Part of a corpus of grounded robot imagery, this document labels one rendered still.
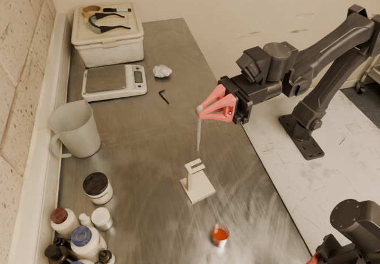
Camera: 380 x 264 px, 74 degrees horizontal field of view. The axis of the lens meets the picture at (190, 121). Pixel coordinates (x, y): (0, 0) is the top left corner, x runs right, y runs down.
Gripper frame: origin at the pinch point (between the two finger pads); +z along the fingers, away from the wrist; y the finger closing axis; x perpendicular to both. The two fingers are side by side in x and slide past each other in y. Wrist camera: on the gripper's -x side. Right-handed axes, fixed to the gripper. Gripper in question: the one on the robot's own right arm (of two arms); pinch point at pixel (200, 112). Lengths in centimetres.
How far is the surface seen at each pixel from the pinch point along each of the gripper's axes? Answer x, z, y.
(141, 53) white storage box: 28, -8, -70
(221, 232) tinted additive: 30.1, 1.6, 15.3
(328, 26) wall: 54, -154, -78
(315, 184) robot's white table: 32.7, -32.3, 16.0
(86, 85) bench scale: 28, 20, -58
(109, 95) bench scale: 30, 13, -50
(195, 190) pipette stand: 31.6, 1.4, 1.3
